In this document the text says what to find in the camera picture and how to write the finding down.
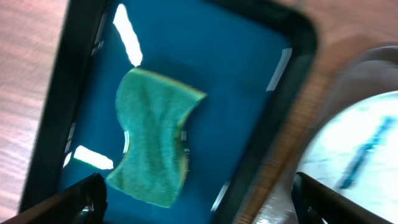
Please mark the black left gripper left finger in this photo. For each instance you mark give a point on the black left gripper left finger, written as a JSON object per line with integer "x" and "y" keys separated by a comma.
{"x": 83, "y": 202}

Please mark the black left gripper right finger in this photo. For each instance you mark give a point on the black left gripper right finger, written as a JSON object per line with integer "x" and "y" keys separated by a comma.
{"x": 316, "y": 203}

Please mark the white plate with blue smear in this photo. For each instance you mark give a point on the white plate with blue smear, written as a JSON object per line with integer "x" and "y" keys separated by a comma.
{"x": 355, "y": 154}

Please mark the green scouring sponge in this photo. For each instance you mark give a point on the green scouring sponge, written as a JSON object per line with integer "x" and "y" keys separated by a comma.
{"x": 152, "y": 110}

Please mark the black tray with blue water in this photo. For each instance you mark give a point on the black tray with blue water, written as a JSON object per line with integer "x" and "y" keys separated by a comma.
{"x": 249, "y": 57}

